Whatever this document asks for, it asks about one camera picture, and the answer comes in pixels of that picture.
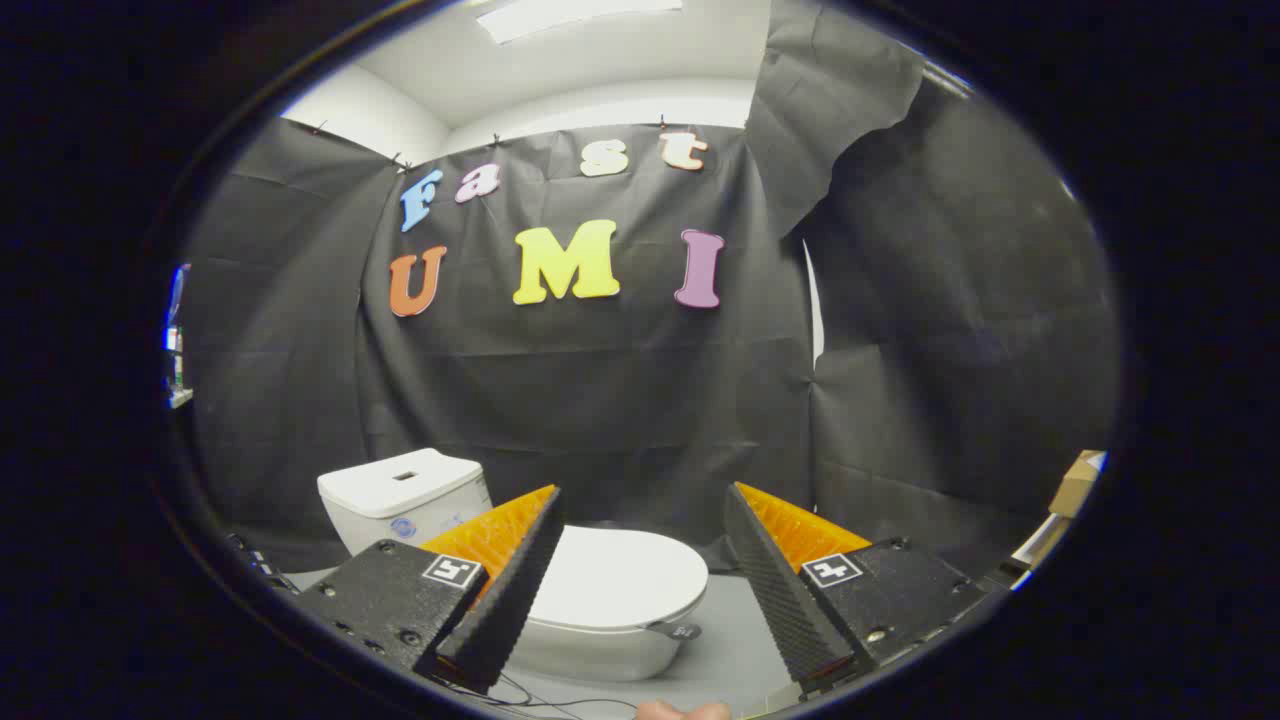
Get white toilet lid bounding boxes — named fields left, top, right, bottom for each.
left=530, top=525, right=709, bottom=633

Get ceiling light panel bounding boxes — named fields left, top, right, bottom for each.
left=475, top=0, right=686, bottom=46

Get cardboard box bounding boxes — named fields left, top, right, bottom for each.
left=1048, top=450, right=1106, bottom=519

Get black backdrop cloth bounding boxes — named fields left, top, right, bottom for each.
left=180, top=0, right=1121, bottom=576

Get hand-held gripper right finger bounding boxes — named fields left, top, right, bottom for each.
left=723, top=482, right=1001, bottom=701

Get white toilet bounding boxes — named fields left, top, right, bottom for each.
left=317, top=448, right=709, bottom=683

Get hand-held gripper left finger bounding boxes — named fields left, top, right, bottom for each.
left=290, top=485, right=566, bottom=696

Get thin black cables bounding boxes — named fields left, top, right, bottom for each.
left=430, top=670, right=641, bottom=717

